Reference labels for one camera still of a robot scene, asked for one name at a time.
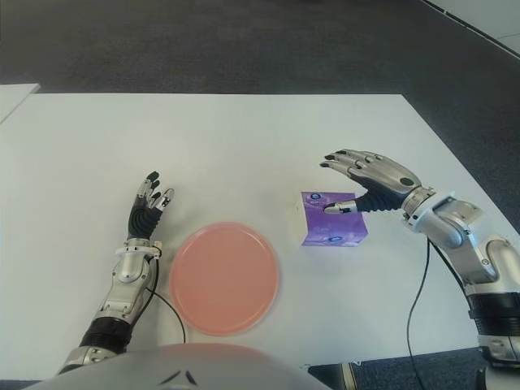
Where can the white side table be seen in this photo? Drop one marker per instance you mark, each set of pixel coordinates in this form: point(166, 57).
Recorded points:
point(16, 99)

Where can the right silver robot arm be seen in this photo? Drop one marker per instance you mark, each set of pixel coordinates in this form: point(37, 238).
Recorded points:
point(447, 227)

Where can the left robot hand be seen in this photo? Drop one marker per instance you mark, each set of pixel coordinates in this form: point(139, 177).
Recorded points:
point(142, 221)

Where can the white panel with black edge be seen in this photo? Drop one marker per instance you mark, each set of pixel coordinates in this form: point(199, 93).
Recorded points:
point(487, 20)

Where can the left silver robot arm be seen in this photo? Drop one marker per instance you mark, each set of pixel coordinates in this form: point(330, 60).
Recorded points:
point(130, 272)

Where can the silver robot torso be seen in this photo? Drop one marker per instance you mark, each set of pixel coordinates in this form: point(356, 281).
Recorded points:
point(219, 365)

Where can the pink round plate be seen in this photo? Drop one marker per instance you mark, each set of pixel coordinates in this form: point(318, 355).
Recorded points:
point(223, 280)

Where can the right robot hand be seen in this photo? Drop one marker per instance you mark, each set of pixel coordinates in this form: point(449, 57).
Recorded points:
point(386, 178)

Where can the purple tissue paper pack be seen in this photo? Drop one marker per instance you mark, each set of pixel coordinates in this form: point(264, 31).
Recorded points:
point(337, 229)

